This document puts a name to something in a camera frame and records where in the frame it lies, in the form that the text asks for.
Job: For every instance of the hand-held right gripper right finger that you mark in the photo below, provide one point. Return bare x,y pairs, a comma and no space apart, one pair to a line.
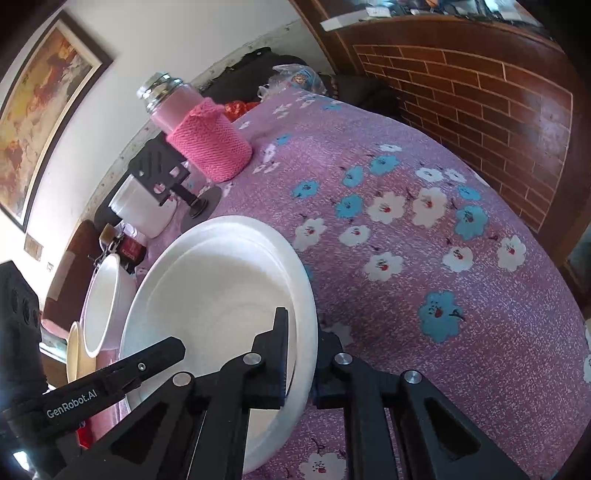
330,369

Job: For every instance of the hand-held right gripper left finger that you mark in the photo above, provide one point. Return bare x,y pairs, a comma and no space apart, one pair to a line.
272,369

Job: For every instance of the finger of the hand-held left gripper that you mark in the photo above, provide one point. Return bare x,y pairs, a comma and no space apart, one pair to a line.
115,378

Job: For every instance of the cream plastic bowl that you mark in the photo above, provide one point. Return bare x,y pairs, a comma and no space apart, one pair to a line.
74,360

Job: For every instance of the white bowl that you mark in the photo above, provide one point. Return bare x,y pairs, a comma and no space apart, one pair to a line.
104,304

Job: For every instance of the large white plate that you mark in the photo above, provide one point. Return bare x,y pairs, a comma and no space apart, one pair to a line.
217,286

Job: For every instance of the purple floral tablecloth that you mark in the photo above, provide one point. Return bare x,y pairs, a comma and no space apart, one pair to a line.
415,323

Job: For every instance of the dark glass jar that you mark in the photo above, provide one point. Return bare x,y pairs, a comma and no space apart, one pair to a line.
129,251

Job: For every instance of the white plastic jar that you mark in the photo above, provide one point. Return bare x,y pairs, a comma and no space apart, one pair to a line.
138,212

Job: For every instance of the black phone stand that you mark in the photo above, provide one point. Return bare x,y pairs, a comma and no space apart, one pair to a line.
154,164

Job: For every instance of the pink bottle with knit sleeve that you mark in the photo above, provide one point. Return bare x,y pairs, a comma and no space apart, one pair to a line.
207,138

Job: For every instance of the red plastic bag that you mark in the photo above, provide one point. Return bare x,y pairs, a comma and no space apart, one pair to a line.
238,110

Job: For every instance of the clear plastic bag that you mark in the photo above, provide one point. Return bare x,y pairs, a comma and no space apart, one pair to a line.
295,76

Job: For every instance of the black sofa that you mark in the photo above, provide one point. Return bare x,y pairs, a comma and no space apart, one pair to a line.
258,60

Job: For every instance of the brown brick-pattern wooden partition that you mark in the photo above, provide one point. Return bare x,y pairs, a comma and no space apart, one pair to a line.
485,92

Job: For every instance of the white box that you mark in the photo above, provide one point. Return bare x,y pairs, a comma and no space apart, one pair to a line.
351,21

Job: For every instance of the small wall plaque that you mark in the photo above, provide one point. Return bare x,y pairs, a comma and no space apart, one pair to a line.
33,246

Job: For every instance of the framed wall painting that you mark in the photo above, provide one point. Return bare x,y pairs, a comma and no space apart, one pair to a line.
41,106

